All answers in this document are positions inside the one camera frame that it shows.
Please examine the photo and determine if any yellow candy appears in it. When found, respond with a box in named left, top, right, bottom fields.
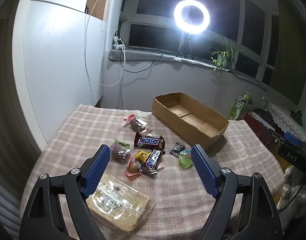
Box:
left=133, top=151, right=149, bottom=162

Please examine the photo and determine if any red box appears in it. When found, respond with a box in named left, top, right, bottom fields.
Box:
left=243, top=111, right=276, bottom=140

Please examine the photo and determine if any green candy packet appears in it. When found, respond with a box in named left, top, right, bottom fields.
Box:
left=178, top=156, right=193, bottom=170

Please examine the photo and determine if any small black snack packet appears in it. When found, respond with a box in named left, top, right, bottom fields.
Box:
left=169, top=142, right=185, bottom=157

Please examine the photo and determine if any white window frame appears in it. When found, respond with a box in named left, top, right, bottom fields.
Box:
left=120, top=0, right=281, bottom=90

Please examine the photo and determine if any white figurine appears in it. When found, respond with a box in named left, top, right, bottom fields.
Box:
left=277, top=166, right=306, bottom=213

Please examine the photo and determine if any clear wafer biscuit packet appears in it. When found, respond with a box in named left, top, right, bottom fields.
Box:
left=85, top=172, right=155, bottom=236

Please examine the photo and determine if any thin white cable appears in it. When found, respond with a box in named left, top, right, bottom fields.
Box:
left=84, top=0, right=126, bottom=87

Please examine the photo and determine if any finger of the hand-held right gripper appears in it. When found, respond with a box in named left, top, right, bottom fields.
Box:
left=284, top=132, right=302, bottom=146

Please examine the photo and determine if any brown date packet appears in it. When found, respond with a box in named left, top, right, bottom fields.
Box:
left=110, top=139, right=131, bottom=162

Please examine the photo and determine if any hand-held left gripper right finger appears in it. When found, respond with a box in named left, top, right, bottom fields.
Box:
left=191, top=144, right=284, bottom=240

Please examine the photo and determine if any brown wooden panel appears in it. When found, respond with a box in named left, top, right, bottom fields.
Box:
left=87, top=0, right=112, bottom=20

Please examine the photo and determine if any large brown chocolate bar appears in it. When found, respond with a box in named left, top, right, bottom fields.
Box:
left=133, top=132, right=166, bottom=148

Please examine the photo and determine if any red and silver candy packet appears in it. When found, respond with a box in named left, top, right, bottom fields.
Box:
left=123, top=114, right=147, bottom=130

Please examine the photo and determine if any ring light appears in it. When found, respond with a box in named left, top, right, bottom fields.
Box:
left=173, top=0, right=210, bottom=34

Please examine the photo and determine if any dark object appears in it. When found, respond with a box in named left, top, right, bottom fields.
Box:
left=291, top=110, right=305, bottom=128

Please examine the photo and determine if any potted spider plant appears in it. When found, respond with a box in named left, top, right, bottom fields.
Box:
left=208, top=37, right=244, bottom=75

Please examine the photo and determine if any white power strip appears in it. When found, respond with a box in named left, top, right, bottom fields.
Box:
left=112, top=31, right=126, bottom=50

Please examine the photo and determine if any white lace cloth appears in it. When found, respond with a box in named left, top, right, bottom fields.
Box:
left=264, top=102, right=306, bottom=143

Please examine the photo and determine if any black cable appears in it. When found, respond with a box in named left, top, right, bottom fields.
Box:
left=122, top=52, right=163, bottom=73

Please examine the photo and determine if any green carton box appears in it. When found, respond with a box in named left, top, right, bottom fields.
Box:
left=229, top=92, right=251, bottom=120

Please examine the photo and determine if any small brown chocolate bar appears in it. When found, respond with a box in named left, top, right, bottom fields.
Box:
left=139, top=149, right=166, bottom=175

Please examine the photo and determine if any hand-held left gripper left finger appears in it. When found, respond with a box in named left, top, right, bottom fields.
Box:
left=19, top=144, right=111, bottom=240

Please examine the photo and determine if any cardboard box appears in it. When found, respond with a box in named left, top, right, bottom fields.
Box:
left=151, top=92, right=230, bottom=152

